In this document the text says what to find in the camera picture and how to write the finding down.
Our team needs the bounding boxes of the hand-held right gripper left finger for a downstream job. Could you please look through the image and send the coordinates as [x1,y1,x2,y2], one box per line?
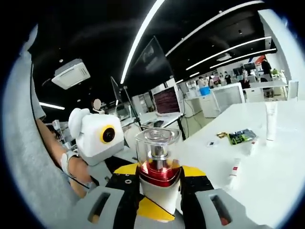
[76,163,143,229]

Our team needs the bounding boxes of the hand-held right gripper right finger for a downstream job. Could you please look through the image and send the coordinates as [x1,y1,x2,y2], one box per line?
[180,166,259,229]

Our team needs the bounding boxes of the white skincare bottle red collar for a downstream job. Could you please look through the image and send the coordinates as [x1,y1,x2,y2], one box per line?
[135,127,183,215]

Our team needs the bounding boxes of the white skincare bottle red label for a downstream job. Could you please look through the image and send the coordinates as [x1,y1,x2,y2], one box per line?
[227,157,242,189]

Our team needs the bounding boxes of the green black skincare packet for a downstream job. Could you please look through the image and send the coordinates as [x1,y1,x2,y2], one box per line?
[228,130,248,146]

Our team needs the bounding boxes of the small white skincare tube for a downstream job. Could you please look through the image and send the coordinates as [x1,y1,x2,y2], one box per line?
[247,139,260,156]

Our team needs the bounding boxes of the silver skincare packet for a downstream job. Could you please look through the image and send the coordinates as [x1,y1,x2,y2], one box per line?
[240,128,258,142]

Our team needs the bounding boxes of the person's left hand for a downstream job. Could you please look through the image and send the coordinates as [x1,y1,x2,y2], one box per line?
[60,152,97,199]

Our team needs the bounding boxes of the black tripod stand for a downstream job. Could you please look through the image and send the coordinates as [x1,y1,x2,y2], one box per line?
[110,76,144,134]

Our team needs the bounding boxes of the white desk black legs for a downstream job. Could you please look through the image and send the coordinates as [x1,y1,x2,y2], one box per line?
[130,111,189,144]

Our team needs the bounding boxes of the person's grey shirt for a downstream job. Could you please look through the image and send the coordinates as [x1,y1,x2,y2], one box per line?
[3,22,81,229]

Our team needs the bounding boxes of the white ceiling air conditioner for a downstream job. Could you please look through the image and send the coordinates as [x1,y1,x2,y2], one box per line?
[51,59,92,91]

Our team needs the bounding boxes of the computer monitor red screen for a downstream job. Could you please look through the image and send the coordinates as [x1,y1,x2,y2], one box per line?
[152,85,183,115]

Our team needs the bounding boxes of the blue bin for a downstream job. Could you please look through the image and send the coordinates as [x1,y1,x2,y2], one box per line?
[199,85,212,96]

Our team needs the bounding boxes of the white framed partition screen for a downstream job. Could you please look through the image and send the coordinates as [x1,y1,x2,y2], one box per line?
[211,82,246,112]

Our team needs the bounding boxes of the dark hanging banner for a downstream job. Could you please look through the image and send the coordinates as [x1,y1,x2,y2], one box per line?
[123,35,176,89]

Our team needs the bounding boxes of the long ceiling light strip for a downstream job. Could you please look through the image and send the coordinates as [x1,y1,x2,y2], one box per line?
[120,0,165,84]

